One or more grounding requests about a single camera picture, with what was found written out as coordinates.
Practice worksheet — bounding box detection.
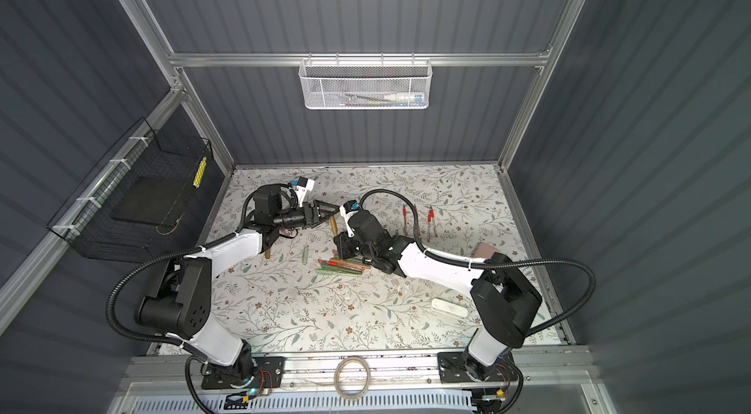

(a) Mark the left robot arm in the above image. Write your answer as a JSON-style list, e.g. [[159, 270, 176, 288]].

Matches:
[[106, 177, 340, 378]]

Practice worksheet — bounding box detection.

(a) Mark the white wire mesh basket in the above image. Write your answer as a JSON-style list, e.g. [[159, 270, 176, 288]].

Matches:
[[298, 58, 433, 111]]

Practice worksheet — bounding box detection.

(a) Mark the pink pencil case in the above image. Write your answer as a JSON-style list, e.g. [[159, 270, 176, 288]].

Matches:
[[473, 243, 499, 261]]

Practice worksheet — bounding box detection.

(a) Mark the white rectangular eraser box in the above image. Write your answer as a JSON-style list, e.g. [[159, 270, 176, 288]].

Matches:
[[430, 298, 469, 319]]

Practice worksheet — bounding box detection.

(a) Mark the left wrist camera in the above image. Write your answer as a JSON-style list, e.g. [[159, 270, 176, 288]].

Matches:
[[291, 177, 315, 206]]

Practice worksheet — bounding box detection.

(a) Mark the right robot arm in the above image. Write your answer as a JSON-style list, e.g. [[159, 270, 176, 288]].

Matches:
[[334, 188, 596, 380]]

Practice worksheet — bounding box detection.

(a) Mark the roll of clear tape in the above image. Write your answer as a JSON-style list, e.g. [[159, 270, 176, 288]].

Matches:
[[332, 357, 373, 401]]

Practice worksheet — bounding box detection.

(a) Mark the floral table mat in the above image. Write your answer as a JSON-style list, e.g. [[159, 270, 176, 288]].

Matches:
[[157, 164, 564, 357]]

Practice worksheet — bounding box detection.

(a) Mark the gold marker in pile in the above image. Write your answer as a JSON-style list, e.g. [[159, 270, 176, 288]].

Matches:
[[330, 217, 339, 237]]

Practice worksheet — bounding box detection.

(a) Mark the black wire basket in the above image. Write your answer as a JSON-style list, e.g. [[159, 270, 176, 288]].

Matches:
[[48, 121, 213, 263]]

